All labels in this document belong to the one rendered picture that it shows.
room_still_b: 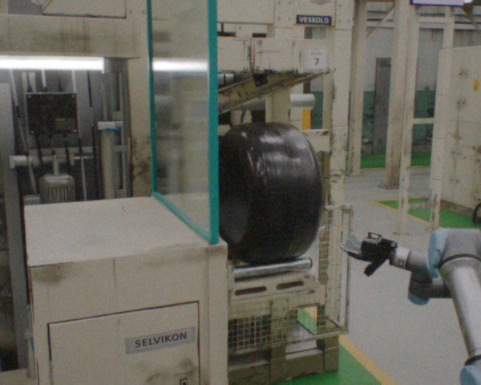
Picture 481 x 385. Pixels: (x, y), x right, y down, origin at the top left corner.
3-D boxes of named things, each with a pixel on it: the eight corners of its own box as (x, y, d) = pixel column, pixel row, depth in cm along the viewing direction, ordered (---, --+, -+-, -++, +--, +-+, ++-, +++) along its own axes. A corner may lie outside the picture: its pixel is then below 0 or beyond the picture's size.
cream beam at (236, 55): (198, 74, 220) (198, 35, 217) (181, 74, 243) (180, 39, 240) (330, 74, 242) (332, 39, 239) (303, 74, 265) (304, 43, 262)
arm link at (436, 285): (441, 307, 194) (446, 281, 189) (409, 306, 195) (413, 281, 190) (434, 293, 201) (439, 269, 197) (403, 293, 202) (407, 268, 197)
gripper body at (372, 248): (366, 230, 201) (399, 239, 196) (365, 250, 206) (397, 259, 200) (359, 241, 196) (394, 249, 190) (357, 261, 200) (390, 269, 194)
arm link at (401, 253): (409, 262, 198) (402, 274, 192) (396, 259, 200) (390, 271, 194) (411, 245, 195) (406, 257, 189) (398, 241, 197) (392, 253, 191)
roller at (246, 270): (224, 269, 209) (228, 281, 208) (228, 265, 206) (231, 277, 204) (306, 259, 222) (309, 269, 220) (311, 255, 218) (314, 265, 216)
